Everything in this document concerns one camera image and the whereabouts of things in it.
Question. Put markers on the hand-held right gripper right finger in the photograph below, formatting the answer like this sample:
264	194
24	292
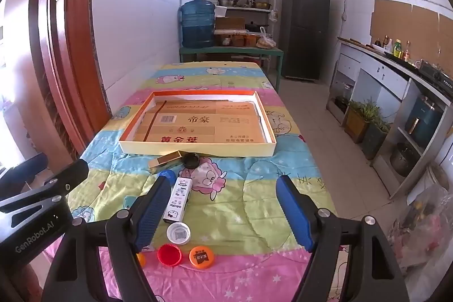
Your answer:
295	213

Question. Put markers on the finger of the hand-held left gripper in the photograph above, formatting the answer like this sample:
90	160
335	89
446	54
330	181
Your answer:
24	171
60	181

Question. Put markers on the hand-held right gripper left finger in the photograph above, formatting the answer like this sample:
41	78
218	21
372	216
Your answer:
152	213

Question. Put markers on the teal packet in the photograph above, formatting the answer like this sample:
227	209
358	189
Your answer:
129	202

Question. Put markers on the white cartoon-print box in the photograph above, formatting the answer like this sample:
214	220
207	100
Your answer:
178	199

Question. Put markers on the white bottle cap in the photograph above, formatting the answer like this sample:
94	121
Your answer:
178	234

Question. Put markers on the blue bottle cap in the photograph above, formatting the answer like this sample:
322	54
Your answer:
168	175

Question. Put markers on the red bottle cap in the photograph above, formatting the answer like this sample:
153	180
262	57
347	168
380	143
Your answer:
170	255

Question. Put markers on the plain orange bottle cap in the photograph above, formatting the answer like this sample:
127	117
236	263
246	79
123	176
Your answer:
142	259

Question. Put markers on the small gold rectangular box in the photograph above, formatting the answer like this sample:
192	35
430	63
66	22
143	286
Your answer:
164	162

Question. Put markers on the orange cap with black label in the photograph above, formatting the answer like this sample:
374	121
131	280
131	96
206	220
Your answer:
201	256

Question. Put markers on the shallow cream cardboard tray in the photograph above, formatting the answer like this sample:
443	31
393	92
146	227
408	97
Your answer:
194	149

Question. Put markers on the black bottle cap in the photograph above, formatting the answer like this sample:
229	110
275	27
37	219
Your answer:
190	161

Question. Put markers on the colourful printed blanket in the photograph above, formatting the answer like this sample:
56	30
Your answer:
230	210

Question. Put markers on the printed brown cardboard sheet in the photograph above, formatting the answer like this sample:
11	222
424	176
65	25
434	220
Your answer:
198	125

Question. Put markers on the plant in dark planter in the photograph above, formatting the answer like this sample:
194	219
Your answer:
375	142

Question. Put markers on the plant in yellow planter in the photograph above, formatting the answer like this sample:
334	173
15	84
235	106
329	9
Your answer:
357	123

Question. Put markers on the steel cooking pot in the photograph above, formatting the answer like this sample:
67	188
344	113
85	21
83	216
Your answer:
403	160

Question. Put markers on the large clear plastic bag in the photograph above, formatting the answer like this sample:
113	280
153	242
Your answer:
424	227

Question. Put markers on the teal air fryer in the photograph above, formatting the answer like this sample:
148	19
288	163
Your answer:
423	121

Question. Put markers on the kitchen counter with cabinets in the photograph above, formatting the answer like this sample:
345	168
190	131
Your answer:
375	75

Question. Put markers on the green metal table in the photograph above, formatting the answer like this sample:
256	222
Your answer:
230	50

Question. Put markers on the plastic bag of food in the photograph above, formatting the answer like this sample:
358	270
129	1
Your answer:
266	40

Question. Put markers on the orange food container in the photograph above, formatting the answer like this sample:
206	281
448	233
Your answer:
222	40
252	40
238	40

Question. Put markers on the dark grey refrigerator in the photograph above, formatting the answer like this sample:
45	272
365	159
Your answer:
304	29

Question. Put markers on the dark sauce bottle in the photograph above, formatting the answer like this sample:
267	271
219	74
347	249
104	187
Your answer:
386	43

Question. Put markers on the metal cup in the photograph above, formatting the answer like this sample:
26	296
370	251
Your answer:
418	65

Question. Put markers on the green and yellow bottle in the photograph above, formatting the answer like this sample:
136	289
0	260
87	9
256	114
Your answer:
397	49

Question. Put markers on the small red bottle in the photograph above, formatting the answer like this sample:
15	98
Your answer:
407	52

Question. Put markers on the blue water jug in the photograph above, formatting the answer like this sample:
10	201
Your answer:
197	22

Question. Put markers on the black gas stove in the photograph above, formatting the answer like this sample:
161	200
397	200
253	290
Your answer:
437	73

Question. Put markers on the brown cardboard box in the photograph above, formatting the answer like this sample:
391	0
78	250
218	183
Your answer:
230	23

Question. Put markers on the brass bowl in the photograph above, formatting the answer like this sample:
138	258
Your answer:
262	5

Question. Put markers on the red wooden door frame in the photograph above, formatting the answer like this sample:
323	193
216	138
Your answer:
81	40

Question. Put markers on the brown cardboard wall covering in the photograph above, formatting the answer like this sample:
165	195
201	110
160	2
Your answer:
393	22

